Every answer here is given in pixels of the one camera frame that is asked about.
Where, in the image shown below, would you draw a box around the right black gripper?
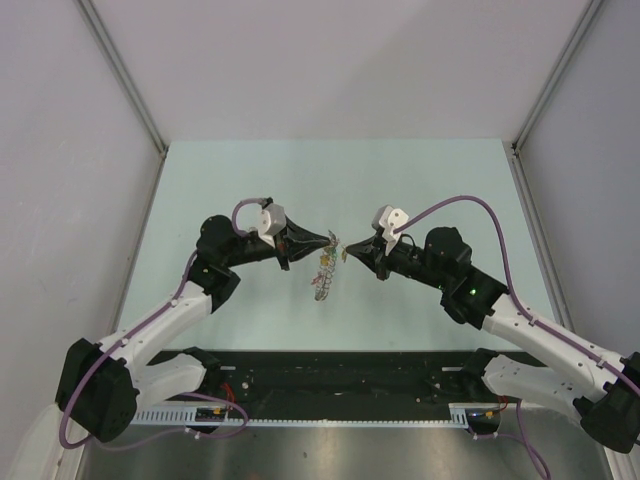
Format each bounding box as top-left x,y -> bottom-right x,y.
347,233 -> 449,291

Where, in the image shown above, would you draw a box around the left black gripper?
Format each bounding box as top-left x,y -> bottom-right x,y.
223,215 -> 329,271

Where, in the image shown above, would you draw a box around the metal keyring disc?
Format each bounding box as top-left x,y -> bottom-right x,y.
311,230 -> 339,302

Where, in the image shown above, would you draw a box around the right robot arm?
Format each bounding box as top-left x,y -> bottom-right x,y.
346,227 -> 639,454

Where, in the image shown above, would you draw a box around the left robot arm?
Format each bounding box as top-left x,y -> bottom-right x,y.
55,204 -> 331,449

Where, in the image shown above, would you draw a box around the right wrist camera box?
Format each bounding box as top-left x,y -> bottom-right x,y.
371,205 -> 409,256

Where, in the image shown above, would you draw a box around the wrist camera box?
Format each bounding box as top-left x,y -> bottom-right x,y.
371,205 -> 409,256
257,199 -> 287,248

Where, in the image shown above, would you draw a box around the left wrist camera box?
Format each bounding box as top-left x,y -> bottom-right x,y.
257,199 -> 287,248

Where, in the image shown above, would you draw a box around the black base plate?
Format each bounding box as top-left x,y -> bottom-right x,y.
144,349 -> 521,421

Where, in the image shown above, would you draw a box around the right aluminium frame post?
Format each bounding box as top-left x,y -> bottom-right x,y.
512,0 -> 606,151

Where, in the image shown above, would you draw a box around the aluminium frame post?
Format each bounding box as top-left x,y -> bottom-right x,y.
74,0 -> 169,156
512,0 -> 606,151

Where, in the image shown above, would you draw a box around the grey slotted cable duct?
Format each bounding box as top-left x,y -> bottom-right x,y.
131,403 -> 499,429

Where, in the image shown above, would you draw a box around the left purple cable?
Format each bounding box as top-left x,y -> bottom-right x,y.
58,197 -> 271,449

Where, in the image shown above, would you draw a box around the purple cable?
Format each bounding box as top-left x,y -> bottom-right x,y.
397,194 -> 640,479
58,197 -> 271,449

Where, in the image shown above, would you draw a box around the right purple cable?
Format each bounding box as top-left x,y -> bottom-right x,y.
397,194 -> 640,479

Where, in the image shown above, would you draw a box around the left aluminium frame post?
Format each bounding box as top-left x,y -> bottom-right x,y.
74,0 -> 169,156

